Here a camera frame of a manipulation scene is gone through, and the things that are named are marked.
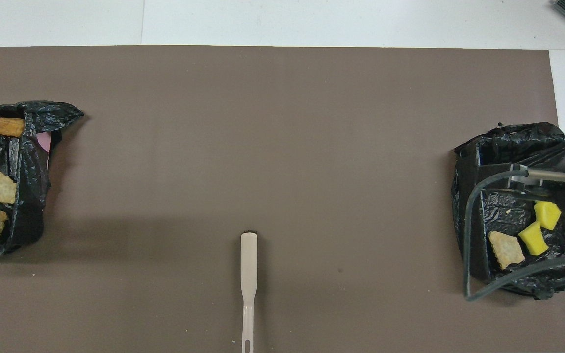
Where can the triangular yellow sponge piece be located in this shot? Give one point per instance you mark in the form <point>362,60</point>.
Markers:
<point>533,239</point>

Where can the beige hand brush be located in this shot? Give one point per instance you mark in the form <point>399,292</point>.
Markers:
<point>249,255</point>

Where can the pale toast piece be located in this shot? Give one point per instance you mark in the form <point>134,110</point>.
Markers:
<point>0,189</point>

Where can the open black bag lined bin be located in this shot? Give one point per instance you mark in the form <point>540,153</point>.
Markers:
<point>503,215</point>

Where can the sliced tan bread piece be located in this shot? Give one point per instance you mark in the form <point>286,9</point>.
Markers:
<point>505,250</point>

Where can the brown table mat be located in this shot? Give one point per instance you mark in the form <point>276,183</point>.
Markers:
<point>263,147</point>

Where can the golden brown bread chunk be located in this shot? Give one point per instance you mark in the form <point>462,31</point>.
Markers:
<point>10,127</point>

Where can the crumpled black trash bag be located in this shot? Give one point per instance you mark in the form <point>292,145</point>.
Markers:
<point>32,196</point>

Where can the rectangular yellow sponge piece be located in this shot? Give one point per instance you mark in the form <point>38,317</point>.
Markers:
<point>547,215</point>

